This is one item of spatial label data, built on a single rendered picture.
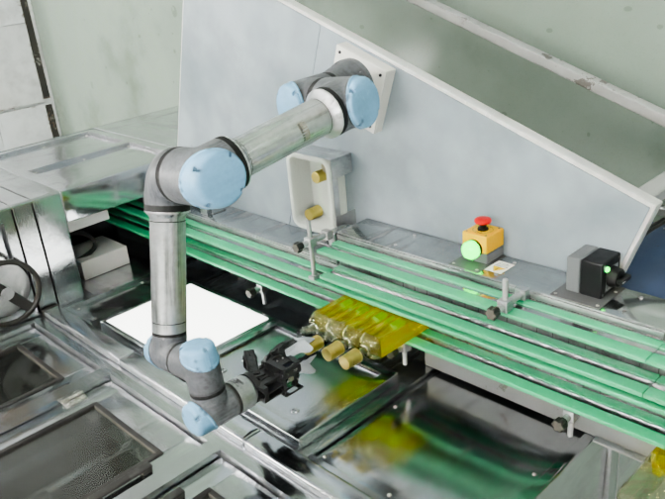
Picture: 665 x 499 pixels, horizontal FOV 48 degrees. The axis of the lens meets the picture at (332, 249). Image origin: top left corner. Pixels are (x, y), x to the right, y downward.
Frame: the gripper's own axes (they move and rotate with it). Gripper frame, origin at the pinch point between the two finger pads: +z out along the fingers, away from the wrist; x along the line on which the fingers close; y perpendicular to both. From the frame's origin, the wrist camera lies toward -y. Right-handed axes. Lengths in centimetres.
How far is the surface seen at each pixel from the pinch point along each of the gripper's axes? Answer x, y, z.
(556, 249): 20, 40, 42
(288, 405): -12.5, -0.7, -7.6
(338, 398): -12.5, 6.9, 1.9
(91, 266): -11, -116, 2
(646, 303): 16, 63, 37
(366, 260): 13.8, -0.9, 22.7
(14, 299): -5, -99, -31
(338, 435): -15.0, 14.3, -5.8
